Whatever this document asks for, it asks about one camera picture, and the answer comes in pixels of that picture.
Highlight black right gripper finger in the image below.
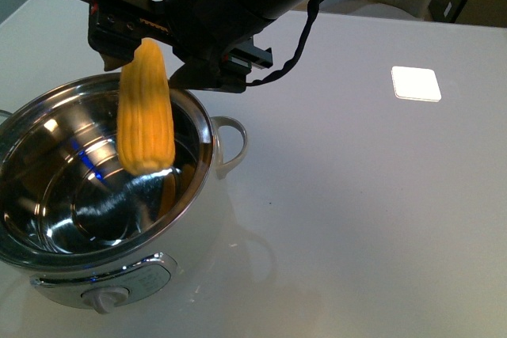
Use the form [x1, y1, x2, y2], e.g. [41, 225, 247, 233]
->
[169, 61, 219, 89]
[100, 51, 134, 72]

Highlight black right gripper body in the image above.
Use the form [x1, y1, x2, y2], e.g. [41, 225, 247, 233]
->
[81, 0, 273, 93]

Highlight yellow corn cob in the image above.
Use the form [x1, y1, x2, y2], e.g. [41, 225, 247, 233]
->
[116, 39, 176, 176]

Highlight glass pot lid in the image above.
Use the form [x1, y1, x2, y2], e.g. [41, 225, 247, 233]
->
[0, 109, 12, 123]

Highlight steel electric cooking pot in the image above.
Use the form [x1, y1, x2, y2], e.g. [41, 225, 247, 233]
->
[1, 73, 247, 313]

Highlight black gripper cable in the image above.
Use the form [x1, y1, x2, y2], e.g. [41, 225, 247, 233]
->
[245, 0, 334, 86]

